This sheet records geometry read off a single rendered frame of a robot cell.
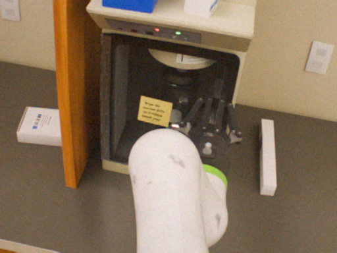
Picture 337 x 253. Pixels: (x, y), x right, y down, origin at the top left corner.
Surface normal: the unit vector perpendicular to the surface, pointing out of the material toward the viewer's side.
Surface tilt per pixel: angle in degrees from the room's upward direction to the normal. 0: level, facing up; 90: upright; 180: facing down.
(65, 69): 90
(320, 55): 90
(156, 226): 29
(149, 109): 90
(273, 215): 0
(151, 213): 36
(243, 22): 0
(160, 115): 90
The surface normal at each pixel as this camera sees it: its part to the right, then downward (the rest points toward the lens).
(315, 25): -0.12, 0.61
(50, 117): 0.13, -0.77
